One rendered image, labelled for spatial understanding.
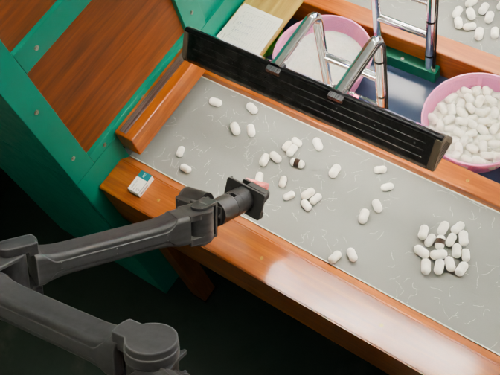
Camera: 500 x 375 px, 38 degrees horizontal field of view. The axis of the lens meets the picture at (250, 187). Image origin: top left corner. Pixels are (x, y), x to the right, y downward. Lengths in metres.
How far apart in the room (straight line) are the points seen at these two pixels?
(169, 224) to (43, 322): 0.36
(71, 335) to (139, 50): 0.90
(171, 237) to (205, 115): 0.60
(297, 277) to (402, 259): 0.24
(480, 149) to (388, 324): 0.49
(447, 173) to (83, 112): 0.86
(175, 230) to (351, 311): 0.44
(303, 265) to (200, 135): 0.48
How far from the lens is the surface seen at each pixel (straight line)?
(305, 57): 2.02
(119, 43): 1.77
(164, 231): 1.42
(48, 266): 1.35
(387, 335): 1.61
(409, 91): 1.99
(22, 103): 1.60
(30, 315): 1.19
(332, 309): 1.63
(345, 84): 1.47
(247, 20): 2.07
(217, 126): 1.92
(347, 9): 2.06
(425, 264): 1.67
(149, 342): 1.05
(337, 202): 1.76
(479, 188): 1.75
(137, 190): 1.84
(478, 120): 1.87
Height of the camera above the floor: 2.31
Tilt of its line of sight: 60 degrees down
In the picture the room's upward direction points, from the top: 22 degrees counter-clockwise
